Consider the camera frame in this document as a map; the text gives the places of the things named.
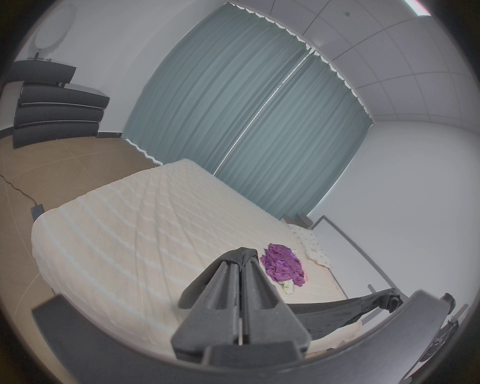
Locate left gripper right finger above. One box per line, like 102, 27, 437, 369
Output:
242, 258, 311, 356

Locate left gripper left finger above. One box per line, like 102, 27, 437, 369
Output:
171, 260, 240, 356

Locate black T-shirt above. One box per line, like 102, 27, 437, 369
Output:
177, 247, 405, 340

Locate purple satin garment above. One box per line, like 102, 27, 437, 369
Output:
260, 243, 305, 287

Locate white printed pillow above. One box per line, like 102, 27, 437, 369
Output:
288, 224, 334, 269

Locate grey bedside table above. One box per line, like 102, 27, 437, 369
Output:
282, 212, 314, 229

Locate bed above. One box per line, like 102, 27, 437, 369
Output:
31, 158, 405, 357

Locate black chest of drawers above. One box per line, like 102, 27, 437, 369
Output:
12, 82, 110, 149

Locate black dressing table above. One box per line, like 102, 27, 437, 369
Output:
10, 59, 77, 89

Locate round white mirror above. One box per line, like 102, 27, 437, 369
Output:
35, 4, 77, 61

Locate black cable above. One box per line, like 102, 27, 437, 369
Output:
0, 173, 39, 208

